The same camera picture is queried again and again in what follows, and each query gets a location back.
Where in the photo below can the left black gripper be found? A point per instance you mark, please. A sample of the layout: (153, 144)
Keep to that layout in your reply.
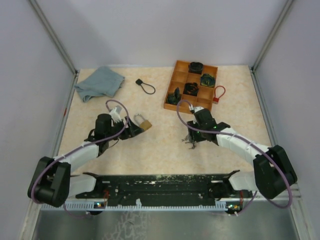
(132, 131)

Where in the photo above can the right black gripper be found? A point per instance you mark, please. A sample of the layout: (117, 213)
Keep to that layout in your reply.
(194, 137)

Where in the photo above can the brass padlock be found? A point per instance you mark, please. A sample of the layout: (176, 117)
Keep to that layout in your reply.
(142, 122)

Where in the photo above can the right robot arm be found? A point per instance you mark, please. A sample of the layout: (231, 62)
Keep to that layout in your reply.
(272, 170)

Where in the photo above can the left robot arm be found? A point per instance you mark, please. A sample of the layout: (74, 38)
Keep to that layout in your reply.
(52, 182)

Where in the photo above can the wooden compartment tray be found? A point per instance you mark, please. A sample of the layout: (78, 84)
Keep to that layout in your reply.
(193, 82)

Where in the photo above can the blue folded cloth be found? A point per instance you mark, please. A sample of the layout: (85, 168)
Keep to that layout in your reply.
(102, 82)

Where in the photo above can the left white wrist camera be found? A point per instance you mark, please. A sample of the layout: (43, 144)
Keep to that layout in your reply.
(116, 112)

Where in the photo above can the red cable lock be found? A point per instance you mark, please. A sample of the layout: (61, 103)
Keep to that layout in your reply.
(218, 93)

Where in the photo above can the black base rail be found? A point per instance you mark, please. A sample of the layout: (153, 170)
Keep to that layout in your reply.
(216, 186)

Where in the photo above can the white toothed cable duct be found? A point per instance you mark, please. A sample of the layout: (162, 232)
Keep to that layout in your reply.
(148, 204)

